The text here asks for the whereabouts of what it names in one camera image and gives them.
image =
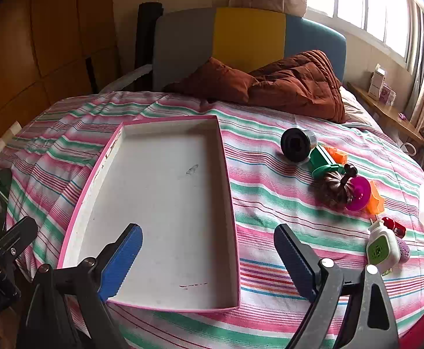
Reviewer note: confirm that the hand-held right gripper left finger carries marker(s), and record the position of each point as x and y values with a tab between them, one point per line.
121	258

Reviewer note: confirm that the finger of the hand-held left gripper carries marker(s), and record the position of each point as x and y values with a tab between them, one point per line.
17	234

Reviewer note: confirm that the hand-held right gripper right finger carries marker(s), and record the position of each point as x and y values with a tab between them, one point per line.
295	261

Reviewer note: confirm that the pink-edged white tray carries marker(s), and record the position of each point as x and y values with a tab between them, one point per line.
161	196

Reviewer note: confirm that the brown pumpkin-shaped bottle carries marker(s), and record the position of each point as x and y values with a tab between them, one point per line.
335	189

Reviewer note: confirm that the green round toy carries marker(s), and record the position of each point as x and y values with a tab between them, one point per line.
380	249

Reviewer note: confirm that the magenta flanged plastic toy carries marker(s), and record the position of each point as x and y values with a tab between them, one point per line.
359	194

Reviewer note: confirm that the orange plastic toy piece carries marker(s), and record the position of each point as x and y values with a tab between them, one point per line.
375	201

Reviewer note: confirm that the green plastic toy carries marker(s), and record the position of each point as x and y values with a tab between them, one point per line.
321	161

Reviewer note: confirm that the red metallic cylinder case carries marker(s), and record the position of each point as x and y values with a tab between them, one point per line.
395	226

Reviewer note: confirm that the orange plastic toy block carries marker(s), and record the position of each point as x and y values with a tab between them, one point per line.
337	154

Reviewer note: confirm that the dark blue cup toy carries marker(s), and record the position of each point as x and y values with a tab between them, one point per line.
295	145

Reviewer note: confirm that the striped bed sheet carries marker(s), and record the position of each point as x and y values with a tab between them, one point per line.
277	207

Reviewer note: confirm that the white pillow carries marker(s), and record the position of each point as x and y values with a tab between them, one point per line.
355	107

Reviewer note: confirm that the wooden bedside shelf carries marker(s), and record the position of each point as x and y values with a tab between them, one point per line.
390	116

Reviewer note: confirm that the brown quilt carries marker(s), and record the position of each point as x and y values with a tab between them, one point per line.
288	83

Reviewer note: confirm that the wooden wardrobe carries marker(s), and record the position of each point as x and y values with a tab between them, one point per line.
34	43

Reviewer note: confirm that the purple box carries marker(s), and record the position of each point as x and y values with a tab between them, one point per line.
388	96

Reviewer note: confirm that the white carton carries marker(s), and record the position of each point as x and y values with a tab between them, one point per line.
377	80

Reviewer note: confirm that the black rolled mat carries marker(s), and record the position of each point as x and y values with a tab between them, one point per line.
146	36

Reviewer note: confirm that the grey yellow blue headboard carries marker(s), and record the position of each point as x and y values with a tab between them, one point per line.
248	32

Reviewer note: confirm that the window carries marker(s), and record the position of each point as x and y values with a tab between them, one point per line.
360	0

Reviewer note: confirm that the white bed frame rail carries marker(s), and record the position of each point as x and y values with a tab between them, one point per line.
128	77

